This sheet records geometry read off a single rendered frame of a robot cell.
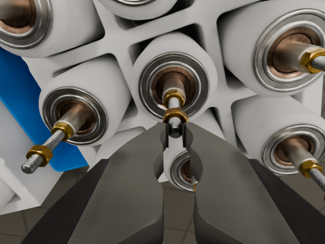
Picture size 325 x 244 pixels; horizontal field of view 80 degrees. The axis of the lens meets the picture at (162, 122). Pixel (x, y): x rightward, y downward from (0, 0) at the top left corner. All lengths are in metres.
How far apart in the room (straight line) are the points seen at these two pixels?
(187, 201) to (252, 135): 0.47
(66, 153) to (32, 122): 0.11
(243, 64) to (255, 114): 0.09
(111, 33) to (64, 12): 0.07
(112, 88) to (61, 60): 0.09
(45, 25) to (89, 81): 0.06
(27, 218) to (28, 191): 0.45
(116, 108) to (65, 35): 0.09
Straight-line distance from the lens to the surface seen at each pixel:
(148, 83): 0.21
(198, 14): 0.27
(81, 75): 0.24
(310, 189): 0.79
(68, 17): 0.23
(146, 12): 0.20
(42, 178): 0.53
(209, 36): 0.28
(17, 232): 1.05
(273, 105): 0.29
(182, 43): 0.21
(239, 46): 0.22
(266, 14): 0.22
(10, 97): 0.49
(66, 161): 0.53
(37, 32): 0.23
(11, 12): 0.23
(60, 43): 0.24
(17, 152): 0.50
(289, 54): 0.22
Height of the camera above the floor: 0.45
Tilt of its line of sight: 62 degrees down
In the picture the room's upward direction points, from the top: 176 degrees counter-clockwise
